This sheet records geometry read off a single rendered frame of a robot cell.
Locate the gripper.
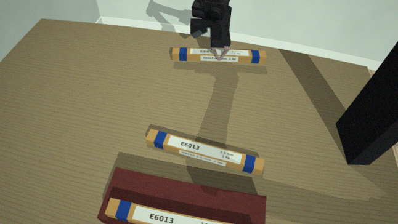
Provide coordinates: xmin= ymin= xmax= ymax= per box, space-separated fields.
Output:
xmin=211 ymin=22 xmax=231 ymax=61

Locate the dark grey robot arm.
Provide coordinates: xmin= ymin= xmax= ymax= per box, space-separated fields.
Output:
xmin=190 ymin=0 xmax=232 ymax=40

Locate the tan cardboard pack with blue bands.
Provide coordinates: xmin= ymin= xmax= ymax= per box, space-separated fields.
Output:
xmin=145 ymin=129 xmax=264 ymax=175

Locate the tan pack of welding electrodes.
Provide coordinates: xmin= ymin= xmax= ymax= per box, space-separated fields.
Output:
xmin=172 ymin=47 xmax=267 ymax=64
xmin=105 ymin=198 xmax=233 ymax=224

